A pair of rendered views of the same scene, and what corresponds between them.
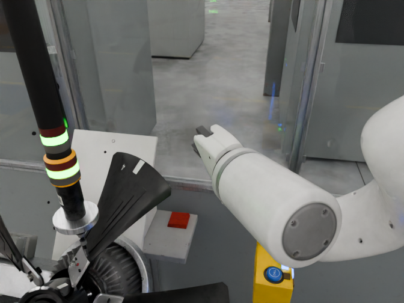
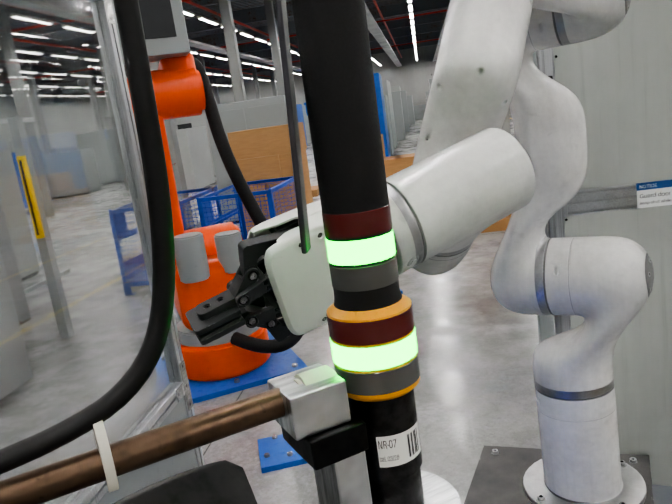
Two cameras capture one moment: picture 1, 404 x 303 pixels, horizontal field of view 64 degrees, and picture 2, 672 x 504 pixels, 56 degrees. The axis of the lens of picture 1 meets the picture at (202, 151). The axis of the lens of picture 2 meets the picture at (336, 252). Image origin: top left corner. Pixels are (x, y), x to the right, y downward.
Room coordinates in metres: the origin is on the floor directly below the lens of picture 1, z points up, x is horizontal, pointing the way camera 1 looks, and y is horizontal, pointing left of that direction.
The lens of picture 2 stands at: (0.41, 0.51, 1.67)
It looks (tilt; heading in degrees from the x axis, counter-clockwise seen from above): 12 degrees down; 269
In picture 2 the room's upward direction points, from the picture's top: 8 degrees counter-clockwise
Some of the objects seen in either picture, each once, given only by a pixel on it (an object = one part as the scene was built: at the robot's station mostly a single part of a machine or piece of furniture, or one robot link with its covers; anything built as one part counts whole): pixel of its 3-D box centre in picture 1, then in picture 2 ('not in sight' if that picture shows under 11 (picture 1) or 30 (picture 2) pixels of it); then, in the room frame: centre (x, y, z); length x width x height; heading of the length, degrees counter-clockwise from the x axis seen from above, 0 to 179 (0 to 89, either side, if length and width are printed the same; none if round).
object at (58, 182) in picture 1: (64, 174); (376, 366); (0.39, 0.20, 1.54); 0.04 x 0.04 x 0.01
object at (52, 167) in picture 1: (61, 159); (370, 318); (0.39, 0.20, 1.57); 0.04 x 0.04 x 0.01
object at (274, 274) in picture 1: (273, 274); not in sight; (0.57, -0.20, 1.08); 0.04 x 0.04 x 0.02
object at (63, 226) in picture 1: (70, 192); (370, 448); (0.40, 0.21, 1.50); 0.09 x 0.07 x 0.10; 25
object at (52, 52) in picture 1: (45, 62); not in sight; (0.96, 0.46, 1.54); 0.10 x 0.07 x 0.09; 25
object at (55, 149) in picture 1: (56, 143); (363, 270); (0.39, 0.20, 1.59); 0.03 x 0.03 x 0.01
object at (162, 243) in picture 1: (148, 231); not in sight; (0.96, 0.22, 0.85); 0.36 x 0.24 x 0.03; 80
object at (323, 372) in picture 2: not in sight; (316, 389); (0.43, 0.22, 1.54); 0.02 x 0.02 x 0.02; 25
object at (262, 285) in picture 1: (272, 273); not in sight; (0.62, -0.20, 1.02); 0.16 x 0.10 x 0.11; 170
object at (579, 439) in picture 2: not in sight; (578, 436); (0.04, -0.42, 1.10); 0.19 x 0.19 x 0.18
